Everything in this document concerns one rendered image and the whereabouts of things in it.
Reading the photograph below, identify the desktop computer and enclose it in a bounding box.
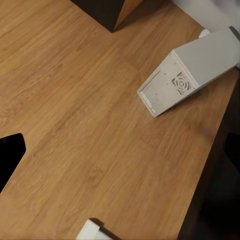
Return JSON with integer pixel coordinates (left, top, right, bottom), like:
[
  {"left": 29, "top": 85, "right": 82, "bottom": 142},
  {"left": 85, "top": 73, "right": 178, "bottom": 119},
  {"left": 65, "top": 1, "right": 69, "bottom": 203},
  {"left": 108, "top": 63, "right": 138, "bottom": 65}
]
[{"left": 137, "top": 25, "right": 240, "bottom": 118}]

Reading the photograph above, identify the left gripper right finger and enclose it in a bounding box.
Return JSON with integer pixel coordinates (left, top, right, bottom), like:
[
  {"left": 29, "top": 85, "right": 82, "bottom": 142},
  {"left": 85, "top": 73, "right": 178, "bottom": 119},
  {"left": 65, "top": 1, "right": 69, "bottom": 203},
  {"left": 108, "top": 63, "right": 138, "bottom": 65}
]
[{"left": 224, "top": 133, "right": 240, "bottom": 173}]

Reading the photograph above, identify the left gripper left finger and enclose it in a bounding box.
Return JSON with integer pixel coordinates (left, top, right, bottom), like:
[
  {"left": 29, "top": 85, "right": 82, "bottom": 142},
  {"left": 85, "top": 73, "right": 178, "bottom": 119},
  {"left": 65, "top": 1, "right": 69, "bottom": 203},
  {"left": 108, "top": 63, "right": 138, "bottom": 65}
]
[{"left": 0, "top": 133, "right": 26, "bottom": 193}]

